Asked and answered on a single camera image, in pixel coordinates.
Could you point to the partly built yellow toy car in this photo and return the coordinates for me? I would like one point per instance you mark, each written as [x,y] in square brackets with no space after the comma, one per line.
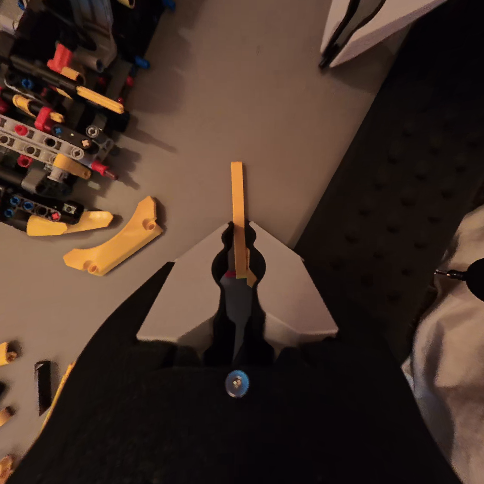
[56,140]

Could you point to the black perforated foam pad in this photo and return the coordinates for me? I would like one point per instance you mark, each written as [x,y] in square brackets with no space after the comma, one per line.
[397,170]

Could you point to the small yellow curved panel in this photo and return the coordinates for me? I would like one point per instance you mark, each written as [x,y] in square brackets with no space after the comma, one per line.
[251,278]

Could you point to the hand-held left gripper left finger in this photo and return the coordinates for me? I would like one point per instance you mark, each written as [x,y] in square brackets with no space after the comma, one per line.
[181,302]

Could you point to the long yellow holed beam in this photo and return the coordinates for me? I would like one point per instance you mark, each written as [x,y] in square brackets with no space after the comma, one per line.
[238,196]

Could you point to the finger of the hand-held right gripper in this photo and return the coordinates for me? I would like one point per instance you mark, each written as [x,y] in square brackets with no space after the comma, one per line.
[385,26]
[334,26]

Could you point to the yellow wheel arch panel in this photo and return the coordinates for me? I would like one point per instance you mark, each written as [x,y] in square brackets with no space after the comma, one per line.
[121,242]

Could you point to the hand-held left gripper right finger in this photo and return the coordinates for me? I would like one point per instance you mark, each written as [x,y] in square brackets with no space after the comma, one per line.
[295,302]

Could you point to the grey desk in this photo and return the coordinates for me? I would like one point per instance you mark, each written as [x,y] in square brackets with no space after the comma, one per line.
[245,94]

